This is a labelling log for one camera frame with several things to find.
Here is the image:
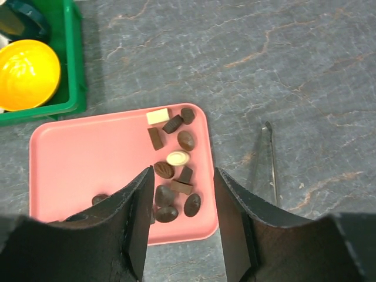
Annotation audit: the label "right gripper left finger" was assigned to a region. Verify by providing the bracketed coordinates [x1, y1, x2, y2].
[1, 167, 155, 281]

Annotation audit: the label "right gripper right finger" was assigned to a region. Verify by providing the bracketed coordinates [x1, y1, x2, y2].
[214, 169, 375, 281]

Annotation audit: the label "pink plastic tray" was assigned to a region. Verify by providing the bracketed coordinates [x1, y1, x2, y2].
[29, 104, 218, 246]

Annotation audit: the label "metal serving tongs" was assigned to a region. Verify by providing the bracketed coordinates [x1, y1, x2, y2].
[249, 121, 280, 207]

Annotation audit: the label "orange bowl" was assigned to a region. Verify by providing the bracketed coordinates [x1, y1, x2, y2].
[1, 39, 62, 112]

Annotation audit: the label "green plastic crate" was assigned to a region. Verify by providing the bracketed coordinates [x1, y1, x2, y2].
[1, 0, 87, 126]

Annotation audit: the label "dark green mug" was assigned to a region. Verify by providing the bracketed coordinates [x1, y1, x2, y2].
[1, 1, 51, 43]

